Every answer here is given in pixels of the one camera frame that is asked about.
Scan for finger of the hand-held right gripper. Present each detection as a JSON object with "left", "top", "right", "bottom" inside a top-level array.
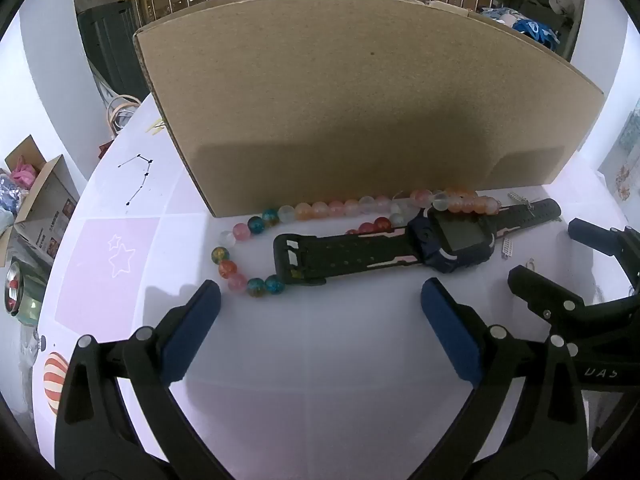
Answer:
[
  {"left": 507, "top": 264, "right": 640, "bottom": 336},
  {"left": 568, "top": 217, "right": 640, "bottom": 286}
]

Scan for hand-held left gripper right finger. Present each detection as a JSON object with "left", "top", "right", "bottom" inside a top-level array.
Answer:
[{"left": 420, "top": 276, "right": 588, "bottom": 480}]

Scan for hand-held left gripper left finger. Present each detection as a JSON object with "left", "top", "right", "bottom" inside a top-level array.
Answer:
[{"left": 54, "top": 280, "right": 236, "bottom": 480}]

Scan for multicolour bead bracelet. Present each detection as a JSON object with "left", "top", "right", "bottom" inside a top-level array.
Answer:
[{"left": 210, "top": 194, "right": 416, "bottom": 300}]

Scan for pink orange bead bracelet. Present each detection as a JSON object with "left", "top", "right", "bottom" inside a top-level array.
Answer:
[{"left": 407, "top": 186, "right": 501, "bottom": 217}]

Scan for dark blue smart watch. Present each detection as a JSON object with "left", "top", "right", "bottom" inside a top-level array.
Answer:
[{"left": 272, "top": 197, "right": 562, "bottom": 288}]

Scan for large cardboard box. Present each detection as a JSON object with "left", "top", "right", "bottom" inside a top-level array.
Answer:
[{"left": 132, "top": 0, "right": 605, "bottom": 218}]

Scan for white panel with flower decals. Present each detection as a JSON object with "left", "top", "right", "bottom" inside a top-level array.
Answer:
[{"left": 597, "top": 140, "right": 640, "bottom": 207}]

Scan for green tin can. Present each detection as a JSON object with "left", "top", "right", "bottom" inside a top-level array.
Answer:
[{"left": 0, "top": 255, "right": 49, "bottom": 324}]

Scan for small open cardboard box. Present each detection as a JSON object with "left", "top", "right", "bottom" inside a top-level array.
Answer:
[{"left": 0, "top": 135, "right": 81, "bottom": 271}]

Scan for blue patterned bag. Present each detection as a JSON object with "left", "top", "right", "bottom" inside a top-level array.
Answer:
[{"left": 477, "top": 6, "right": 560, "bottom": 54}]

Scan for dark grey cabinet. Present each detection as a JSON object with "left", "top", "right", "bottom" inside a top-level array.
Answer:
[{"left": 76, "top": 0, "right": 151, "bottom": 106}]

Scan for teal floral wall cloth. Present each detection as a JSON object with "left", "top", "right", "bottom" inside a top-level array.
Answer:
[{"left": 617, "top": 97, "right": 640, "bottom": 152}]

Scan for coiled cord loops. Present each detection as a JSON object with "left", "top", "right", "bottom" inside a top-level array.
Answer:
[{"left": 102, "top": 92, "right": 144, "bottom": 136}]

